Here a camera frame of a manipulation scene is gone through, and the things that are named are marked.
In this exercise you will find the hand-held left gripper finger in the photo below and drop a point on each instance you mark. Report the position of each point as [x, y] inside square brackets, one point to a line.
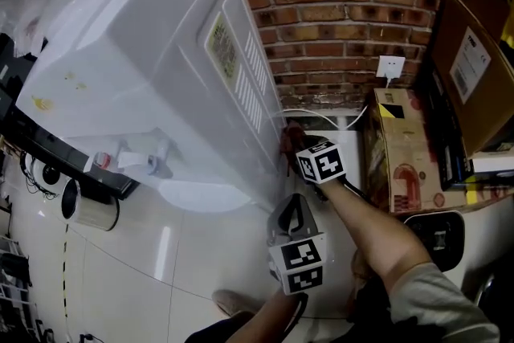
[276, 221]
[308, 219]

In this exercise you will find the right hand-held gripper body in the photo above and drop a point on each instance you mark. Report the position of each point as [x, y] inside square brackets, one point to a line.
[321, 162]

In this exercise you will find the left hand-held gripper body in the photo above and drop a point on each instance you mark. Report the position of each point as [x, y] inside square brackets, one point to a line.
[297, 265]

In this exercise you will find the brown cloth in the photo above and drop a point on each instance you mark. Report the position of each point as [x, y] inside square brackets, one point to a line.
[291, 140]

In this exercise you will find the white water dispenser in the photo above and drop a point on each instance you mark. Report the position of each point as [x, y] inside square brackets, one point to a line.
[140, 72]

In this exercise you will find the person's right forearm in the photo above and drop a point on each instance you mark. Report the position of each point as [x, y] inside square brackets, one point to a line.
[377, 233]

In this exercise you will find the person's left forearm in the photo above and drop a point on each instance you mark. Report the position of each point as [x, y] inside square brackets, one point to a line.
[265, 321]

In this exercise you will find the person's right shoe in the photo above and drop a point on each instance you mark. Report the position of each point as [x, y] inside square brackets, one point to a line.
[359, 269]

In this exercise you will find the person's shoe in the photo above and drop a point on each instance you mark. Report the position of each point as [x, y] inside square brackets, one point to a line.
[359, 269]
[233, 301]

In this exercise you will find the person's left shoe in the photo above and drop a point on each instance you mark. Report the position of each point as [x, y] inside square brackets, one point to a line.
[233, 301]

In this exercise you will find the printed cardboard box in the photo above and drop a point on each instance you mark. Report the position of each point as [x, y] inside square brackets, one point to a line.
[401, 156]

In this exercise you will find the person's black shorts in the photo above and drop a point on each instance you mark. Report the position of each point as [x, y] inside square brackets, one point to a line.
[373, 313]

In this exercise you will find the flat black box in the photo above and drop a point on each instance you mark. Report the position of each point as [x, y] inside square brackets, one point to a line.
[445, 140]

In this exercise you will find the white square waste bin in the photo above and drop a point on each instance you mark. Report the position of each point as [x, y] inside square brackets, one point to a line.
[433, 237]

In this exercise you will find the person's beige shirt sleeve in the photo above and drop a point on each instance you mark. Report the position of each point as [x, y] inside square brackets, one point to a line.
[437, 305]

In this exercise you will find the black box with white lid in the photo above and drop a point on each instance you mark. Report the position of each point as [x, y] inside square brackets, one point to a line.
[494, 164]

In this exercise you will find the cardboard box with white label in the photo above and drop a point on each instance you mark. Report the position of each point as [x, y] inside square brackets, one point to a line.
[474, 72]

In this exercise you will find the steel trash can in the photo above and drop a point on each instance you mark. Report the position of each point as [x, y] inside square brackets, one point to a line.
[96, 213]

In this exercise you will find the metal framed chair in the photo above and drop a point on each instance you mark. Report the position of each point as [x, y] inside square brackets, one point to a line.
[484, 289]

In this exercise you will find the yellow and black striped tape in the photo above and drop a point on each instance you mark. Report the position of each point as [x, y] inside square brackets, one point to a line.
[65, 273]

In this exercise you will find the white round device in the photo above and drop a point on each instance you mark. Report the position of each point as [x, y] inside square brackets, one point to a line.
[44, 172]

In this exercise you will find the black framed glass panel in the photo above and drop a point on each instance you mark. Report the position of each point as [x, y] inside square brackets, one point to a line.
[48, 148]

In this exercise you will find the white wall socket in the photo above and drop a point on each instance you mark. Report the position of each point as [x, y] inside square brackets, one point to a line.
[390, 67]

